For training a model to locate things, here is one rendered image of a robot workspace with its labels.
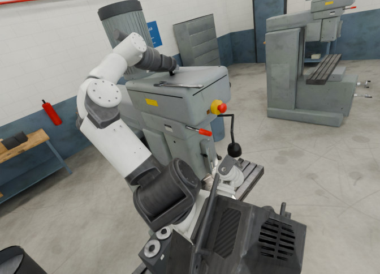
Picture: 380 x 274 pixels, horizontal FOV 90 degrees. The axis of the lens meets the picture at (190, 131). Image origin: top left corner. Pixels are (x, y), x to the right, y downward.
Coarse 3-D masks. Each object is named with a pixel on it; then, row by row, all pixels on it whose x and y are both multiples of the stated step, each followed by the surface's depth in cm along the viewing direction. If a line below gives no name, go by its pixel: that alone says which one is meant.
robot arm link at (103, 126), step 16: (96, 80) 45; (96, 96) 43; (112, 96) 46; (96, 112) 42; (112, 112) 45; (80, 128) 46; (96, 128) 43; (112, 128) 44; (128, 128) 48; (96, 144) 44; (112, 144) 44; (128, 144) 45; (112, 160) 45; (128, 160) 44; (144, 160) 45
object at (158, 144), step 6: (144, 132) 113; (150, 132) 108; (150, 138) 111; (156, 138) 105; (162, 138) 103; (150, 144) 116; (156, 144) 110; (162, 144) 105; (156, 150) 115; (162, 150) 108; (168, 150) 108; (156, 156) 120; (162, 156) 113; (168, 156) 109; (162, 162) 118; (168, 162) 112
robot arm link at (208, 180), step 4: (208, 176) 115; (212, 176) 115; (204, 180) 113; (208, 180) 112; (212, 180) 112; (204, 184) 110; (208, 184) 107; (212, 184) 106; (204, 188) 110; (208, 188) 106
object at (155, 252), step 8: (160, 232) 107; (168, 232) 106; (152, 240) 104; (160, 240) 104; (168, 240) 103; (144, 248) 101; (152, 248) 102; (160, 248) 100; (168, 248) 102; (144, 256) 99; (152, 256) 97; (160, 256) 98; (168, 256) 103; (152, 264) 95; (160, 264) 98; (152, 272) 107; (160, 272) 99
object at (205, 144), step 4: (204, 140) 96; (208, 140) 96; (200, 144) 96; (204, 144) 94; (208, 144) 95; (204, 148) 95; (208, 148) 96; (204, 152) 97; (208, 152) 97; (208, 156) 98; (212, 156) 100; (204, 160) 101; (208, 160) 99; (212, 160) 101; (208, 164) 101; (212, 164) 101; (208, 168) 103; (212, 168) 103; (208, 172) 105; (212, 172) 103
